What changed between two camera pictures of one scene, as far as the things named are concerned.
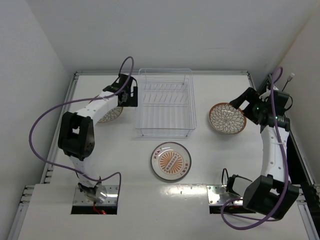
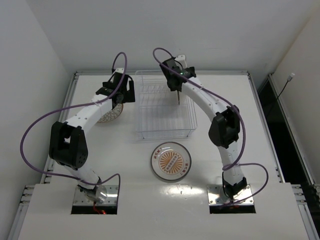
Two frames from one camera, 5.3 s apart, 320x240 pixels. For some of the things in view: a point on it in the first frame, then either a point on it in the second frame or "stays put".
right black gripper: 249,99 -> 175,85
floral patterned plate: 112,115 stays put
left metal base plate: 111,199 stays put
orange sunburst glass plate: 171,161 stays put
